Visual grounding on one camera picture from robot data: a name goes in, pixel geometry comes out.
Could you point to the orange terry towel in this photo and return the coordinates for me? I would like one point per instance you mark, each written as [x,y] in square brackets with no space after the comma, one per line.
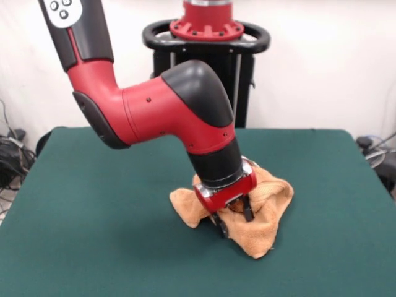
[263,229]

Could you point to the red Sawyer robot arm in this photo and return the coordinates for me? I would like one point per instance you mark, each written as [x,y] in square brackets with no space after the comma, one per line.
[148,114]

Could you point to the black floor equipment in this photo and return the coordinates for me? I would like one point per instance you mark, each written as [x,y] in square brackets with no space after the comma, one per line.
[388,176]

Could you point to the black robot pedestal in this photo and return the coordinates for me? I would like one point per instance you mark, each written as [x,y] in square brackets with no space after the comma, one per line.
[247,77]

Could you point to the dark green table cloth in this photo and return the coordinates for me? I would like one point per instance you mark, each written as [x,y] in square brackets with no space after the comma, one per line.
[92,216]

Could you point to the grey round pedestal foot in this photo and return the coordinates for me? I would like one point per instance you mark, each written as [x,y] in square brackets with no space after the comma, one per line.
[376,157]

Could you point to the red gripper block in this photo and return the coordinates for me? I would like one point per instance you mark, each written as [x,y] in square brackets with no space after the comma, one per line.
[229,193]

